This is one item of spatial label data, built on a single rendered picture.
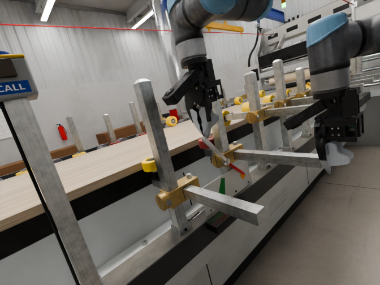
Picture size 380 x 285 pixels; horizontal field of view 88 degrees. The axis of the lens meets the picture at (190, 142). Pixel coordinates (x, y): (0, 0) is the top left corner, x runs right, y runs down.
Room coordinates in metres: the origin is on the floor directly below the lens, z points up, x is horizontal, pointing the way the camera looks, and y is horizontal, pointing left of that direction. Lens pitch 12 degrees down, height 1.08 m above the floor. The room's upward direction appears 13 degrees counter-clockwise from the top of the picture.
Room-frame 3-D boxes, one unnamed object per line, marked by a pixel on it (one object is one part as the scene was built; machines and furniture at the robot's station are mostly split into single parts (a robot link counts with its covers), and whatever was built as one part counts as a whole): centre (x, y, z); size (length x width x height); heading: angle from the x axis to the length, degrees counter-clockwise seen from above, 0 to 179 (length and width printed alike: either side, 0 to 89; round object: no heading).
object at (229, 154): (0.71, -0.13, 0.85); 0.14 x 0.06 x 0.05; 128
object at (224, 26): (5.61, -1.61, 2.65); 1.70 x 0.09 x 0.32; 133
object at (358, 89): (0.45, -0.35, 0.97); 0.09 x 0.08 x 0.12; 38
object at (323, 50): (0.46, -0.35, 1.12); 0.09 x 0.08 x 0.11; 82
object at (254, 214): (0.53, 0.02, 0.82); 0.44 x 0.03 x 0.04; 38
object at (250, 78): (0.85, -0.31, 0.89); 0.04 x 0.04 x 0.48; 38
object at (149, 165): (0.69, 0.15, 0.85); 0.08 x 0.08 x 0.11
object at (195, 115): (0.57, -0.05, 1.01); 0.06 x 0.03 x 0.09; 128
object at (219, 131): (0.70, -0.11, 0.87); 0.04 x 0.04 x 0.48; 38
